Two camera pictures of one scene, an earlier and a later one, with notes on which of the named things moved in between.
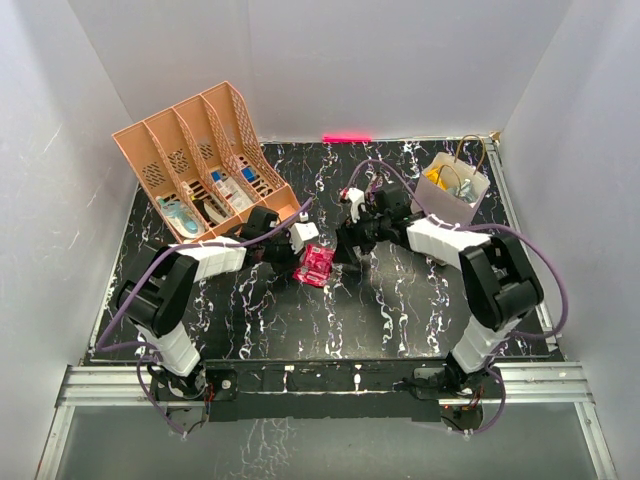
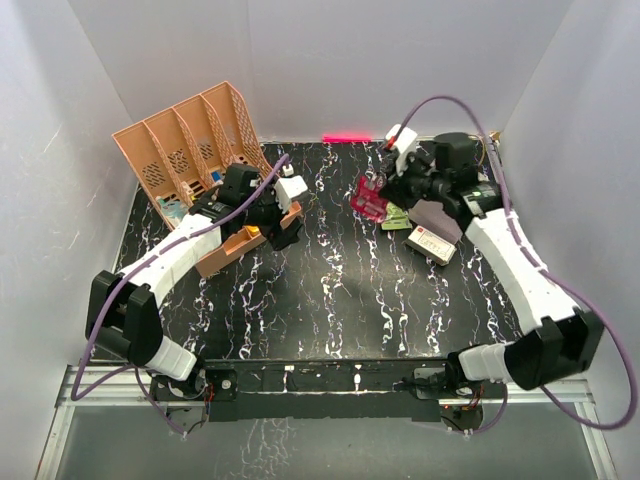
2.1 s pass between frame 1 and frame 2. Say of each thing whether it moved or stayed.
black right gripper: moved
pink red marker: stayed
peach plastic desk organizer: stayed
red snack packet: moved
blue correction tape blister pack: stayed
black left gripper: moved
